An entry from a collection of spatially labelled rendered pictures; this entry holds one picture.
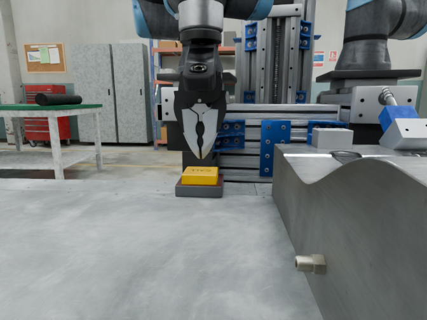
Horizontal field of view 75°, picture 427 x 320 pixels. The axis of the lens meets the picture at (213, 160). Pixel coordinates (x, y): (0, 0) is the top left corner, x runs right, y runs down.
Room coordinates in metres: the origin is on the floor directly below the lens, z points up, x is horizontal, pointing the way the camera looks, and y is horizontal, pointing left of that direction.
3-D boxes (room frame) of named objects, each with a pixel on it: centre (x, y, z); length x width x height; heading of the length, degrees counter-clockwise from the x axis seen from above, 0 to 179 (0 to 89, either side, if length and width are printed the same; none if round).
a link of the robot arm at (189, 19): (0.51, 0.02, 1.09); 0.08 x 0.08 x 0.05
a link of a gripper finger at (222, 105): (0.49, 0.00, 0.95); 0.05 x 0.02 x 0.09; 86
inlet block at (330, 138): (0.47, -0.19, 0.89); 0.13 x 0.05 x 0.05; 176
